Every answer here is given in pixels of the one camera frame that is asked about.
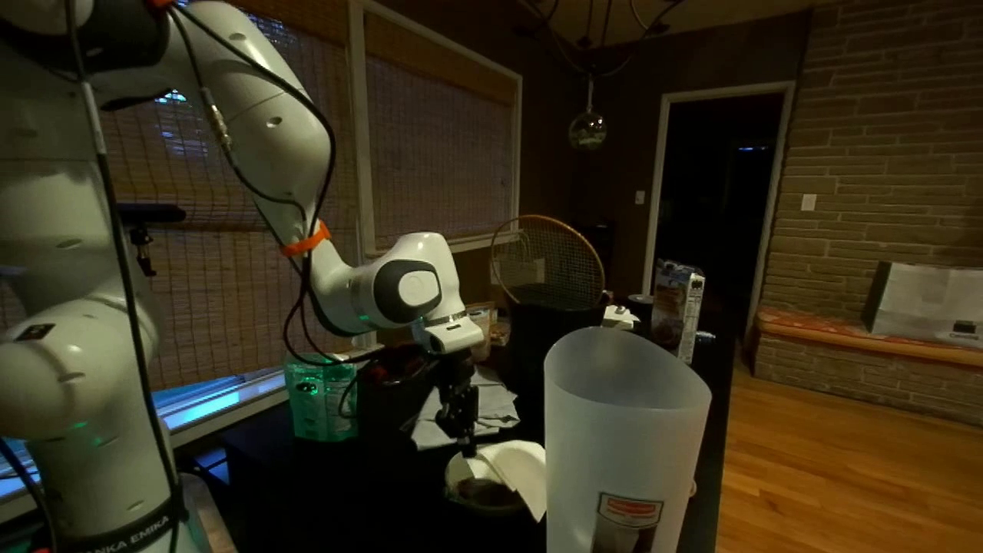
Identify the wooden robot mount board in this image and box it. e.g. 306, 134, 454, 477
179, 470, 241, 553

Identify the translucent plastic pitcher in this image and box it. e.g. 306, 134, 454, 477
541, 323, 716, 553

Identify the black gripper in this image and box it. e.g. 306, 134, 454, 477
432, 351, 485, 445

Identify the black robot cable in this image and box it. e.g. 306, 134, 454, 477
0, 0, 345, 553

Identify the wooden brick bench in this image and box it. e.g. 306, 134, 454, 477
749, 307, 983, 430

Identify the black plastic bin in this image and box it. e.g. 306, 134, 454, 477
506, 289, 618, 410

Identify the black camera on stand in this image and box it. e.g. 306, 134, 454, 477
111, 198, 192, 280

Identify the small plastic snack packet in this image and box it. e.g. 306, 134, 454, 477
283, 354, 364, 445

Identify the small mesh window blind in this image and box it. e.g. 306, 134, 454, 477
364, 6, 523, 254

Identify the grey bowl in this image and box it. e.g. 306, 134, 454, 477
442, 451, 547, 515

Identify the white and blue snack bag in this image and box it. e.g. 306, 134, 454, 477
648, 254, 710, 367

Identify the white window frame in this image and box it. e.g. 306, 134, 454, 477
345, 0, 527, 354

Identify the window sill ledge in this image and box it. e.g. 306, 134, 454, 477
0, 341, 388, 497

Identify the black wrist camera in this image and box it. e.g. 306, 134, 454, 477
357, 351, 439, 414

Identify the orange cable tie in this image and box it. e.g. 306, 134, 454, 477
280, 218, 339, 262

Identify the white paper tissue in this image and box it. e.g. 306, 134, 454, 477
409, 367, 524, 454

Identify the hanging glass globe lamp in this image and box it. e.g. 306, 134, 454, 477
565, 69, 611, 154

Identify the white door frame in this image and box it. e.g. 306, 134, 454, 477
639, 80, 802, 345

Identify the large mesh window blind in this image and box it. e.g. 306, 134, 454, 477
95, 17, 364, 389

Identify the round wire mesh skimmer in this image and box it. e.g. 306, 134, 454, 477
485, 208, 611, 313

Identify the leaning white picture frame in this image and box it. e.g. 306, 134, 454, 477
860, 258, 983, 345

